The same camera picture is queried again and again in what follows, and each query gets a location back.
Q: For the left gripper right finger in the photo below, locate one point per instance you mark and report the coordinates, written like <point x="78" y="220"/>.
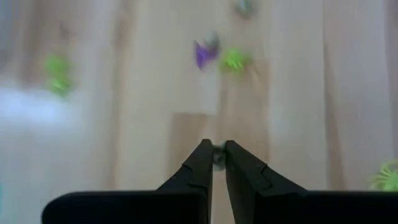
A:
<point x="255" y="186"/>

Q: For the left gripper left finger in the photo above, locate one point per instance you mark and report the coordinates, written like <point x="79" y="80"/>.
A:
<point x="192" y="186"/>

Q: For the small beige plastic skull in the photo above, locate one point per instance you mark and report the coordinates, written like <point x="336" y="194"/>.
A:
<point x="219" y="157"/>
<point x="213" y="40"/>

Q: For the purple plastic witch hat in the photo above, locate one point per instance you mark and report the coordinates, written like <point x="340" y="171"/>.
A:
<point x="202" y="55"/>

